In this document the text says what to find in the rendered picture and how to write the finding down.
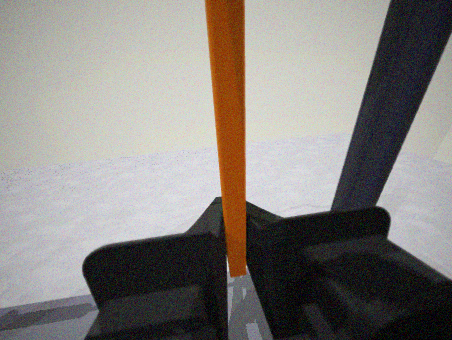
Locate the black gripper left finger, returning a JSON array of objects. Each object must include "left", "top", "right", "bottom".
[{"left": 82, "top": 197, "right": 228, "bottom": 340}]

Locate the orange bar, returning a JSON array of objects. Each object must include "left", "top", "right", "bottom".
[{"left": 205, "top": 0, "right": 246, "bottom": 278}]

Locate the black two-post wire stand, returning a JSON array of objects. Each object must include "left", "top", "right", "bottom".
[{"left": 0, "top": 0, "right": 452, "bottom": 340}]

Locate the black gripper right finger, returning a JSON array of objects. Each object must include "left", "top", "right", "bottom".
[{"left": 246, "top": 201, "right": 391, "bottom": 340}]

